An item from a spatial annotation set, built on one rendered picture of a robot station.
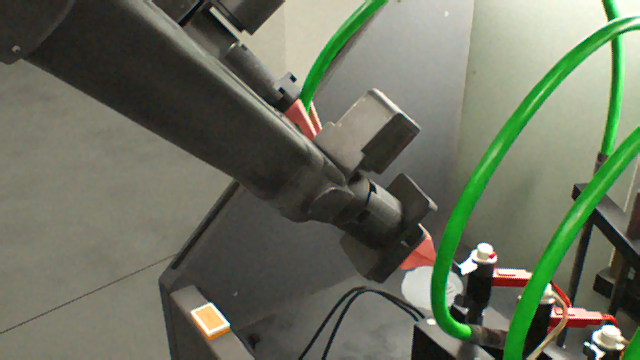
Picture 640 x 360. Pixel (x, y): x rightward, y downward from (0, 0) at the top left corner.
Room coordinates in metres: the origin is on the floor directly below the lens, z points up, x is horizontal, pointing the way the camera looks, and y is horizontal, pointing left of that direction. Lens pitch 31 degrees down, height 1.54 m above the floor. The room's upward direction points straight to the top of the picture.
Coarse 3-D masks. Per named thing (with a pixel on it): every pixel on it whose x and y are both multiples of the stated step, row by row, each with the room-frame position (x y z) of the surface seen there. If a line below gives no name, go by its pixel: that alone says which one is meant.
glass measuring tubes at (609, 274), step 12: (636, 168) 0.74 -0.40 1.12; (636, 180) 0.72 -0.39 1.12; (636, 192) 0.72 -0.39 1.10; (612, 252) 0.74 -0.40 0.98; (612, 264) 0.72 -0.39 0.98; (600, 276) 0.72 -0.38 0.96; (612, 276) 0.72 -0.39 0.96; (636, 276) 0.69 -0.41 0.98; (600, 288) 0.72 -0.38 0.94; (612, 288) 0.71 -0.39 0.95; (624, 288) 0.70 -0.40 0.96; (636, 288) 0.69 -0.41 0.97; (624, 300) 0.69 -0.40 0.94; (636, 300) 0.68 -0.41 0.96; (636, 312) 0.67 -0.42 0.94
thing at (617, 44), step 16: (368, 0) 0.64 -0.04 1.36; (384, 0) 0.64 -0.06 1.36; (608, 0) 0.69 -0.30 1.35; (352, 16) 0.64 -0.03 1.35; (368, 16) 0.64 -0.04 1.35; (608, 16) 0.70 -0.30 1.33; (336, 32) 0.64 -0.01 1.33; (352, 32) 0.64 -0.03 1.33; (336, 48) 0.63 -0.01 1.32; (320, 64) 0.63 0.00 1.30; (304, 96) 0.63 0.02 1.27; (608, 112) 0.71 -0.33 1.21; (608, 128) 0.71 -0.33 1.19; (608, 144) 0.70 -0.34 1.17
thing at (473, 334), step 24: (624, 24) 0.54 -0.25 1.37; (576, 48) 0.52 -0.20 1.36; (552, 72) 0.50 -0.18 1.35; (528, 96) 0.49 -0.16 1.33; (528, 120) 0.48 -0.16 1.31; (504, 144) 0.47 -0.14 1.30; (480, 168) 0.46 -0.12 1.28; (480, 192) 0.45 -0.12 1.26; (456, 216) 0.45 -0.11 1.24; (456, 240) 0.44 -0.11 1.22; (432, 288) 0.44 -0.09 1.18; (432, 312) 0.44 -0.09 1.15; (456, 336) 0.45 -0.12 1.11; (480, 336) 0.47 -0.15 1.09; (504, 336) 0.49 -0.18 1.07
